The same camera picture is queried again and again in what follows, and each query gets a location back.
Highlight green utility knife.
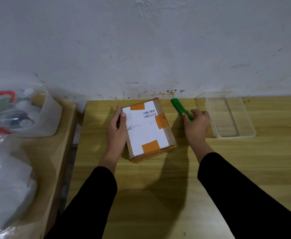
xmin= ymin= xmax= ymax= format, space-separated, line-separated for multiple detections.
xmin=171 ymin=98 xmax=194 ymax=121

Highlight person's left hand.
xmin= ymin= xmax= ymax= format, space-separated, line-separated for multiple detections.
xmin=107 ymin=104 xmax=127 ymax=159

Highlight person's right hand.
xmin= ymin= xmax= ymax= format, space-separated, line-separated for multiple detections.
xmin=182 ymin=109 xmax=211 ymax=150

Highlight cardboard box with white label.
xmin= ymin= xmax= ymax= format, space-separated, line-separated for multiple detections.
xmin=120 ymin=97 xmax=177 ymax=164

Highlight person's right forearm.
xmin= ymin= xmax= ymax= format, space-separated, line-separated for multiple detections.
xmin=190 ymin=140 xmax=291 ymax=239

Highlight white bottles in bin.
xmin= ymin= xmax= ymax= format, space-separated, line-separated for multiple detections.
xmin=14 ymin=88 xmax=36 ymax=128

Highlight wooden side table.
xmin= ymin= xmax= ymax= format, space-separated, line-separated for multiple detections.
xmin=0 ymin=100 xmax=77 ymax=239

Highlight clear plastic storage bin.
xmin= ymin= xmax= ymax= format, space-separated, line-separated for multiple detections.
xmin=0 ymin=82 xmax=63 ymax=138

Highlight clear plastic bag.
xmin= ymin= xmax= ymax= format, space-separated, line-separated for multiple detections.
xmin=0 ymin=133 xmax=38 ymax=239

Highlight clear plastic container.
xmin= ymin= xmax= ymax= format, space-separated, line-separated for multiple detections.
xmin=195 ymin=90 xmax=256 ymax=139

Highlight person's left forearm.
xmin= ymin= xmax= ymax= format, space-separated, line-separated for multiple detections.
xmin=44 ymin=152 xmax=128 ymax=239

